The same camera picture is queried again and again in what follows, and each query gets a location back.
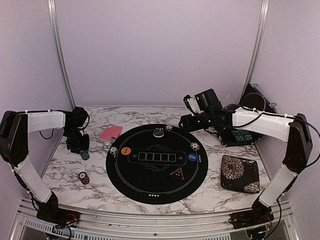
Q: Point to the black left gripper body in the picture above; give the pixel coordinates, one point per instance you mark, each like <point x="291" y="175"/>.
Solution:
<point x="75" y="141"/>

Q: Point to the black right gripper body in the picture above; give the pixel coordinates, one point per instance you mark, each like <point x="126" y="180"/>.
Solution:
<point x="206" y="121"/>

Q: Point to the green poker chip stack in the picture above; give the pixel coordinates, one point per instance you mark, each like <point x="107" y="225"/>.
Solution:
<point x="85" y="155"/>

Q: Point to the grey chip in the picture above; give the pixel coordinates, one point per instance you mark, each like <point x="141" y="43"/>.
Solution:
<point x="113" y="151"/>
<point x="169" y="127"/>
<point x="195" y="146"/>

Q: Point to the blue small blind button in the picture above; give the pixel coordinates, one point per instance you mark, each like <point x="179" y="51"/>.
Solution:
<point x="192" y="157"/>

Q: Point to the black dealer button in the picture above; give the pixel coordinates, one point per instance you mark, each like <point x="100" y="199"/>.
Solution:
<point x="158" y="133"/>

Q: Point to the orange big blind button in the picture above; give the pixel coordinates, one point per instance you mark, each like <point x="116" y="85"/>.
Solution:
<point x="126" y="151"/>

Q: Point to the red triangle all-in marker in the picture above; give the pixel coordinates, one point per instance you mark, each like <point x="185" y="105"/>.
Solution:
<point x="178" y="174"/>

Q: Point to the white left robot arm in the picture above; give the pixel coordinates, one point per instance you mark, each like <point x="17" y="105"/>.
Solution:
<point x="15" y="128"/>

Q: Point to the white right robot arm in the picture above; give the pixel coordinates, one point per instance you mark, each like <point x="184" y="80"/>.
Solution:
<point x="291" y="131"/>

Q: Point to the red playing card deck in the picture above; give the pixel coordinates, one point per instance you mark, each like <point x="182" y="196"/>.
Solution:
<point x="111" y="133"/>

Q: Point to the black poker chip case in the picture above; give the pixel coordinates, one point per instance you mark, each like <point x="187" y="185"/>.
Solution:
<point x="251" y="104"/>

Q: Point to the red poker chip stack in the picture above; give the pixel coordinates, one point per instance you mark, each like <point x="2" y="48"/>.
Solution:
<point x="84" y="178"/>

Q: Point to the floral patterned pouch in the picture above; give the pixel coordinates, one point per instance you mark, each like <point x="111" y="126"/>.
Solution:
<point x="239" y="174"/>

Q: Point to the round black poker mat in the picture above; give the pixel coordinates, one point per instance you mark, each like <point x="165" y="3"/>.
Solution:
<point x="144" y="174"/>

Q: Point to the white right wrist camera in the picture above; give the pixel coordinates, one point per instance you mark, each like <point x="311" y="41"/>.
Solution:
<point x="187" y="104"/>

